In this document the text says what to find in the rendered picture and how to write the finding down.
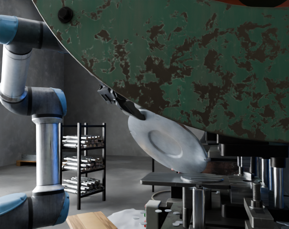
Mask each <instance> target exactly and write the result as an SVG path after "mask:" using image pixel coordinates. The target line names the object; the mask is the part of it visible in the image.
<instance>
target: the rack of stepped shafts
mask: <svg viewBox="0 0 289 229"><path fill-rule="evenodd" d="M62 127H77V135H67V136H63V138H66V140H62ZM82 127H85V135H81V128H82ZM88 127H103V134H102V139H100V138H101V137H100V136H95V135H88ZM62 142H65V143H62ZM99 142H102V143H99ZM83 147H84V148H83ZM72 148H77V156H73V157H67V158H64V160H67V162H62V149H72ZM92 149H102V161H100V160H101V158H96V157H92V156H87V150H92ZM81 151H84V156H83V155H81ZM59 154H60V184H61V185H62V186H64V192H68V193H72V194H76V195H77V210H80V209H81V198H83V197H87V196H90V195H93V194H97V193H100V192H102V200H103V201H105V200H106V123H103V125H88V123H85V125H81V123H77V125H62V123H59ZM62 163H63V164H66V165H63V166H62ZM100 167H101V168H100ZM62 168H63V169H62ZM67 170H73V171H77V176H76V177H72V179H68V180H66V179H65V180H64V181H65V182H67V183H65V184H62V171H67ZM100 170H102V183H100V180H98V179H94V178H88V177H87V173H91V172H95V171H100ZM81 174H84V177H83V176H81Z"/></svg>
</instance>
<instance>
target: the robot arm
mask: <svg viewBox="0 0 289 229"><path fill-rule="evenodd" d="M0 44H3V45H4V47H3V64H2V80H1V83H0V101H1V103H2V105H4V106H5V107H6V108H7V109H8V110H9V111H11V112H13V113H15V114H17V115H23V116H32V121H33V122H34V123H35V124H36V170H37V186H36V188H35V189H34V190H33V191H32V196H31V197H27V195H26V194H25V193H15V194H9V195H5V196H2V197H0V229H37V228H42V227H47V226H55V225H57V224H62V223H64V222H65V220H66V219H67V216H68V212H69V205H70V200H69V194H68V193H67V192H64V187H63V186H62V185H61V184H60V154H59V123H60V122H61V121H62V117H64V116H65V115H66V112H67V110H66V109H67V104H66V98H65V95H64V93H63V91H62V90H61V89H54V88H41V87H27V86H25V85H26V79H27V75H28V69H29V65H30V58H31V53H32V48H35V49H43V50H53V51H58V52H60V53H63V54H69V52H68V51H67V50H66V49H65V48H64V46H63V45H62V44H61V43H60V42H59V40H58V39H57V38H56V37H55V36H54V34H53V33H52V31H51V30H50V29H49V27H48V26H47V24H46V23H45V22H43V21H36V20H30V19H24V18H19V17H16V16H7V15H0ZM97 80H98V81H99V82H100V84H101V85H100V84H99V85H100V89H99V90H98V91H97V92H98V93H99V94H100V95H101V96H102V98H103V99H104V100H105V101H106V102H107V103H108V104H116V105H117V107H118V108H119V109H121V110H122V111H123V113H124V114H126V115H129V116H132V117H134V118H136V119H138V120H143V121H145V120H146V119H145V116H144V115H143V114H141V113H140V110H138V109H137V108H139V109H145V108H143V107H141V106H139V105H137V104H135V103H133V102H131V101H126V100H127V99H126V98H125V97H123V96H121V95H120V94H118V93H117V92H115V91H113V90H112V89H111V88H109V87H108V86H106V85H105V84H103V83H102V82H101V81H100V80H99V79H97ZM136 107H137V108H136Z"/></svg>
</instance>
